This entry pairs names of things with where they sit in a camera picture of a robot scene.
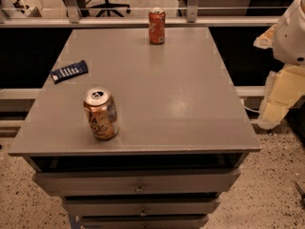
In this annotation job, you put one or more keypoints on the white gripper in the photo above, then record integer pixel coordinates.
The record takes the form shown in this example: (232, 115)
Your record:
(292, 42)

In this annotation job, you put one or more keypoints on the gold soda can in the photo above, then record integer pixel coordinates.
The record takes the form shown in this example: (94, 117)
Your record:
(101, 112)

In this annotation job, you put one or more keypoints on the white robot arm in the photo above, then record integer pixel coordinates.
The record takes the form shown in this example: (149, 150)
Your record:
(283, 89)

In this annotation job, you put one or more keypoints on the orange soda can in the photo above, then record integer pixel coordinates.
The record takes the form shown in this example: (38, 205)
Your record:
(157, 26)

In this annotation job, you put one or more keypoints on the grey drawer cabinet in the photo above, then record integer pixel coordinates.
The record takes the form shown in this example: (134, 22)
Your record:
(182, 131)

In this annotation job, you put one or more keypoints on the blue snack bar wrapper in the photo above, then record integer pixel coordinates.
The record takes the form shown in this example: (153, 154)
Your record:
(70, 71)

